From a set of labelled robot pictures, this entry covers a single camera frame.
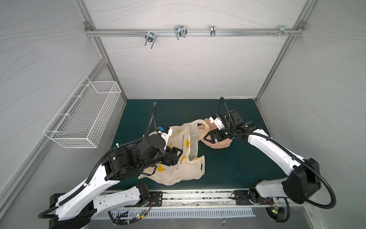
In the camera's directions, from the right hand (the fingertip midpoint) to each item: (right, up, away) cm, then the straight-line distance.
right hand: (210, 134), depth 80 cm
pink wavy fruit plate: (+10, -7, +10) cm, 16 cm away
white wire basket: (-66, +9, -12) cm, 67 cm away
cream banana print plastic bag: (-13, -13, -12) cm, 22 cm away
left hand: (-19, -4, -20) cm, 28 cm away
